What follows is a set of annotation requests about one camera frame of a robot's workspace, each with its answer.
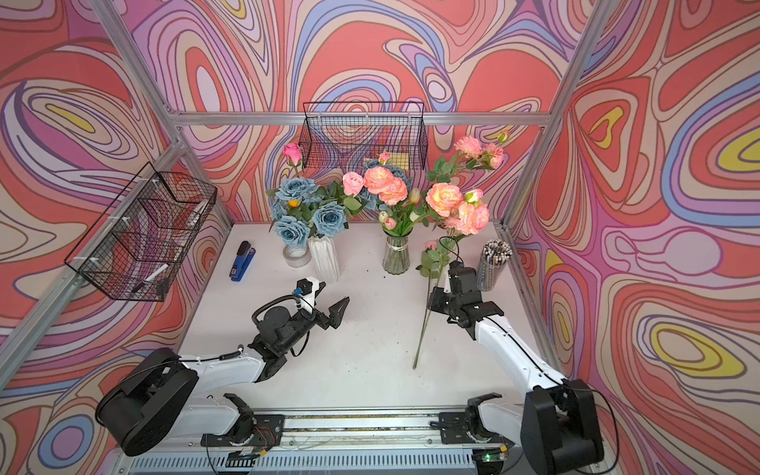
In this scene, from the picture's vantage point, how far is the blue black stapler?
103 centimetres

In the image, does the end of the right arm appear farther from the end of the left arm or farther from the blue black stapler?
the blue black stapler

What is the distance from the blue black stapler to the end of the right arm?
707 millimetres

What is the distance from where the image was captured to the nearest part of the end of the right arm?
0.60 meters
